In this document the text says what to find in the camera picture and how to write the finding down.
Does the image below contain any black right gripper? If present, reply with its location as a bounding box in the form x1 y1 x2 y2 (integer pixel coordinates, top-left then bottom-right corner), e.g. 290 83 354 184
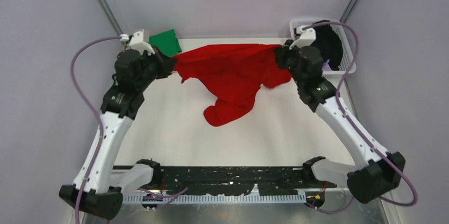
275 40 305 86

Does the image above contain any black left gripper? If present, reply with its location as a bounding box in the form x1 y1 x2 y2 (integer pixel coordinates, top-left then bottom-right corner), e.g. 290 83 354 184
137 45 176 91

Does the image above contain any red t-shirt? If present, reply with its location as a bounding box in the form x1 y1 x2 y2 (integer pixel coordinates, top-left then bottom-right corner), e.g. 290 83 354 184
175 43 291 127

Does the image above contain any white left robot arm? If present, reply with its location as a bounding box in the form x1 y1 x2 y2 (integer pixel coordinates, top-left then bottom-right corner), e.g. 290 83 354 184
59 49 176 220

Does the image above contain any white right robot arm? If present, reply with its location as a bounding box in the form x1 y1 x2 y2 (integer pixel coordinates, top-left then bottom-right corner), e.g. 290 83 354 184
274 40 406 204

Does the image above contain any folded green t-shirt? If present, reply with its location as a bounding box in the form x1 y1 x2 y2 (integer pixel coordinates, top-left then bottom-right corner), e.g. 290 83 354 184
149 29 182 57

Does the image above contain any lilac t-shirt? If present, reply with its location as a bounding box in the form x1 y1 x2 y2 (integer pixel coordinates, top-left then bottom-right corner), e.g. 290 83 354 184
322 59 333 71

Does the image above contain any black t-shirt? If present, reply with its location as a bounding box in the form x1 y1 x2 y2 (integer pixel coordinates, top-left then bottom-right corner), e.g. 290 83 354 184
311 25 343 70

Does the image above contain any white plastic laundry basket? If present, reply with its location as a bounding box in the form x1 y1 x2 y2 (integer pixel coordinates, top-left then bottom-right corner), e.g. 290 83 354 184
289 17 356 75

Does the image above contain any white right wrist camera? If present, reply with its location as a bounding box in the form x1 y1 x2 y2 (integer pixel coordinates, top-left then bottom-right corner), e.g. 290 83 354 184
289 25 316 50

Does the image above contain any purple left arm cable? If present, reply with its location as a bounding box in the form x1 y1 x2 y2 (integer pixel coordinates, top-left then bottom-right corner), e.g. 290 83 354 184
70 35 188 224

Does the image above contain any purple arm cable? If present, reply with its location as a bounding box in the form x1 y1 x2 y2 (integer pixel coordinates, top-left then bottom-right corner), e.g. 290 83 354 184
303 20 418 215
70 35 188 224

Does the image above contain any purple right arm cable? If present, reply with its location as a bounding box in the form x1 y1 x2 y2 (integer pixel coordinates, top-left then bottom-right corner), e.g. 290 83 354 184
303 20 418 215

